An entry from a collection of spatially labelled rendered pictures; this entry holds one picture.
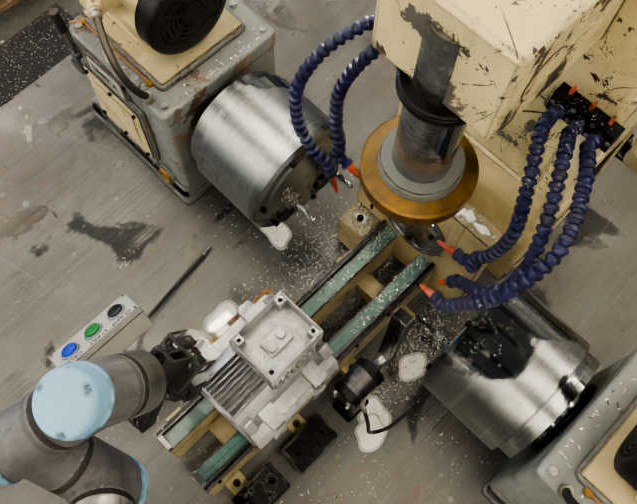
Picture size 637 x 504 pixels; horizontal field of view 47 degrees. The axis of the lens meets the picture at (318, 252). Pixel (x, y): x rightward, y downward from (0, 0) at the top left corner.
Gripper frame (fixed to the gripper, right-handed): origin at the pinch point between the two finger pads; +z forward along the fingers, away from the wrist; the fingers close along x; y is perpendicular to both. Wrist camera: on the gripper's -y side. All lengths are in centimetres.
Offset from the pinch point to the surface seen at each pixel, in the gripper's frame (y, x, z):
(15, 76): -28, 157, 108
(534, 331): 40, -35, 15
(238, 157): 28.2, 23.4, 11.7
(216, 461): -15.9, -10.3, 10.9
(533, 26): 69, -13, -32
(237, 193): 22.4, 20.5, 14.6
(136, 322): -3.3, 14.6, 0.7
